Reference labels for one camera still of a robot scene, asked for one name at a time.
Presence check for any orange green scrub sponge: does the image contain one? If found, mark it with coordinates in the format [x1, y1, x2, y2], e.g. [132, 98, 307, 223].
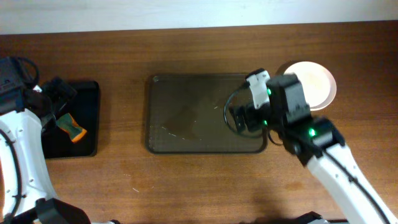
[57, 113, 87, 143]

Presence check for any white plate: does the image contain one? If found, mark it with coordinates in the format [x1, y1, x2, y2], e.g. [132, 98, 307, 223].
[284, 61, 337, 103]

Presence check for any pale green plate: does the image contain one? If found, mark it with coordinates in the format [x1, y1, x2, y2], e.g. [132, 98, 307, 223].
[308, 93, 336, 111]

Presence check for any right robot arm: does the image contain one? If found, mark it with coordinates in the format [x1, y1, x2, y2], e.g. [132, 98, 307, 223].
[223, 68, 397, 223]

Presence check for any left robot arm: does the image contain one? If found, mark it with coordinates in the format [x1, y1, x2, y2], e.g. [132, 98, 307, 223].
[1, 57, 90, 223]

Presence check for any black rectangular tray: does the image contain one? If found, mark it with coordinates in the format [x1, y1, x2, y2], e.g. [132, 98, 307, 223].
[42, 80, 100, 159]

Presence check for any dark brown serving tray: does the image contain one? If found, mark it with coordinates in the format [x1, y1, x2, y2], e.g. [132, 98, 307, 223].
[144, 73, 267, 154]

